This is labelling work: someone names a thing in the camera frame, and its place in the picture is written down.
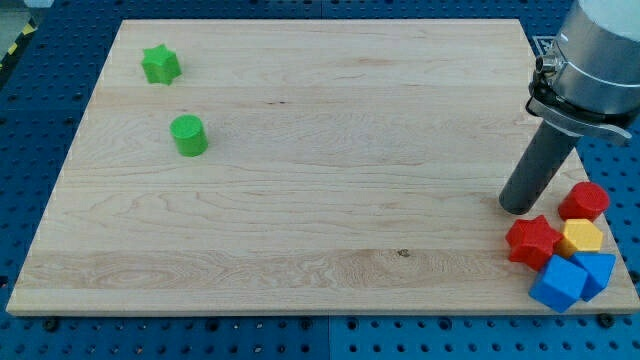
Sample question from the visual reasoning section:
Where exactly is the green cylinder block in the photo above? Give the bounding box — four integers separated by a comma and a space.
169, 114, 209, 157

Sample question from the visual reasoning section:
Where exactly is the red cylinder block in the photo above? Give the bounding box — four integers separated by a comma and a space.
558, 182, 610, 221

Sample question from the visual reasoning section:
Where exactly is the green star block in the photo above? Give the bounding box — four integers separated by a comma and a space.
141, 44, 182, 85

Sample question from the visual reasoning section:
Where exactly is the wooden board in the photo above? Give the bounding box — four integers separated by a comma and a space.
5, 18, 640, 317

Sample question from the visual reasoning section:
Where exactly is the red star block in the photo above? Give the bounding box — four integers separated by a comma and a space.
505, 215, 563, 271

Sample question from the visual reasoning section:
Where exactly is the yellow hexagon block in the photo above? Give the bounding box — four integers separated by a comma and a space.
555, 219, 604, 258

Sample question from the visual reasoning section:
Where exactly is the blue triangle block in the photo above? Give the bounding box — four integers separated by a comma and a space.
569, 252, 616, 302

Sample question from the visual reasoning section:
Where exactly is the blue cube block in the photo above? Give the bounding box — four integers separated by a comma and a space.
529, 255, 588, 313

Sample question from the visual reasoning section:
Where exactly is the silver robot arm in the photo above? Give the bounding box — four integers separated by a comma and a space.
527, 0, 639, 145

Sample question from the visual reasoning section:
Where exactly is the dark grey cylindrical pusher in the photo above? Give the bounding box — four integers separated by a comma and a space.
499, 121, 580, 215

